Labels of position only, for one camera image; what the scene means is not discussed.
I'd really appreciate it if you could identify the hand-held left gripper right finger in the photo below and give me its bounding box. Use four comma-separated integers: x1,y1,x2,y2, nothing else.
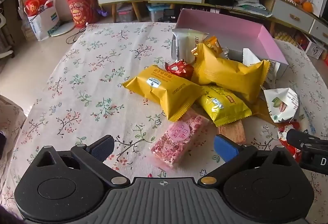
198,134,293,185

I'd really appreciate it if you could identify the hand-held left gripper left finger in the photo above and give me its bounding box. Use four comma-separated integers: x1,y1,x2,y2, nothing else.
36,135,131,188

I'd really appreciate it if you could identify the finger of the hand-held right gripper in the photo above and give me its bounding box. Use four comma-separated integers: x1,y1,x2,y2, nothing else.
286,129,328,149

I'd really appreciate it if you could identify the red snack packet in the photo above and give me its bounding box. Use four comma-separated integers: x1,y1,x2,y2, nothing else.
277,121,303,163

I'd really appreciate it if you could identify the clear wafer biscuit packet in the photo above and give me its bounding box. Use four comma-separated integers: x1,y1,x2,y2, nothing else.
217,120,246,144

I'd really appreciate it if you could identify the blue white snack packet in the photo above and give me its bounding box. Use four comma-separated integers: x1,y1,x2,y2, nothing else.
302,106,315,135

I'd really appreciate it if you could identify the white pistachio packet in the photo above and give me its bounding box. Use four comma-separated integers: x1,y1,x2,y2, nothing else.
263,87,300,124

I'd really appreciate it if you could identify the shiny yellow snack packet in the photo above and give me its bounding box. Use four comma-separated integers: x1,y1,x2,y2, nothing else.
198,85,253,128

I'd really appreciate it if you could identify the long gold snack packet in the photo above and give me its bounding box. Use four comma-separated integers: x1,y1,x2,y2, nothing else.
250,97,273,123

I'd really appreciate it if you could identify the pink nougat packet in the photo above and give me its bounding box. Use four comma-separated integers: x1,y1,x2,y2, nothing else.
149,108,210,170

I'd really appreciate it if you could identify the large plain yellow snack packet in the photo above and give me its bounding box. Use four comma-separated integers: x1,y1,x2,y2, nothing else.
191,43,271,105

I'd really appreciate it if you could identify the yellow snack packet white label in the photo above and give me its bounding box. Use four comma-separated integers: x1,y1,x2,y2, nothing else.
122,64,203,122

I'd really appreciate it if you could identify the white grey-text snack packet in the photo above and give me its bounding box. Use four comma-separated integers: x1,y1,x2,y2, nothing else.
241,48,280,80

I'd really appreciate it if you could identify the red foil candy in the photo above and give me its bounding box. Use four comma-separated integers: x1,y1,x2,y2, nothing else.
165,58,195,80

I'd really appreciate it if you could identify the small orange snack packet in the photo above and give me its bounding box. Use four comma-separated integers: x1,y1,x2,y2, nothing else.
204,36,223,55

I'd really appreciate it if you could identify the white green snack packet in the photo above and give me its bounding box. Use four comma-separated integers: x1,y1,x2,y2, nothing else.
171,28,210,64

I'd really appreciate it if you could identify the pink cardboard box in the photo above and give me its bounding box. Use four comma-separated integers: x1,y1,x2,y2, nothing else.
171,8,289,81

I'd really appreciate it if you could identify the yellow egg tray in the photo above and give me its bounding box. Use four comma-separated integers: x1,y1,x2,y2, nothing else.
274,31,306,47

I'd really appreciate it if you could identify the white round stand base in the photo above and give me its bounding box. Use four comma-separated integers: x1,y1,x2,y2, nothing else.
48,20,89,37

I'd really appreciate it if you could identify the low wooden cabinet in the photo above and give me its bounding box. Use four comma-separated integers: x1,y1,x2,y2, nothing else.
204,0,328,44

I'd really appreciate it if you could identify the stack of papers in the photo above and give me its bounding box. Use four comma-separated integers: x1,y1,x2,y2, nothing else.
234,0,272,18

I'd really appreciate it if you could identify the clear plastic storage box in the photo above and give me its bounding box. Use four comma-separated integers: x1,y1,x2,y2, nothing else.
116,3,136,23

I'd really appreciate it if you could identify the red cartoon bag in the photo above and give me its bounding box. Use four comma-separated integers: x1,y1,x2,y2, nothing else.
65,0,100,29

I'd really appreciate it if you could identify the white paper shopping bag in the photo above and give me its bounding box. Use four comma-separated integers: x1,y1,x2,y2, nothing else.
24,0,61,42

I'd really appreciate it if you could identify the blue lidded storage box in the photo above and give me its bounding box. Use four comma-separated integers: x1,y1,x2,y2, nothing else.
146,4,178,23

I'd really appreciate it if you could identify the white office chair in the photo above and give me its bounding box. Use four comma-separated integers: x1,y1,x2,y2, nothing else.
0,10,16,59

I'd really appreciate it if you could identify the red plastic bag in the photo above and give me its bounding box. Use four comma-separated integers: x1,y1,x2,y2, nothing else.
25,0,50,17

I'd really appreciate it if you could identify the black floor cable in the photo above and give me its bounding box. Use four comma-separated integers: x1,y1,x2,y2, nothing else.
66,27,86,45

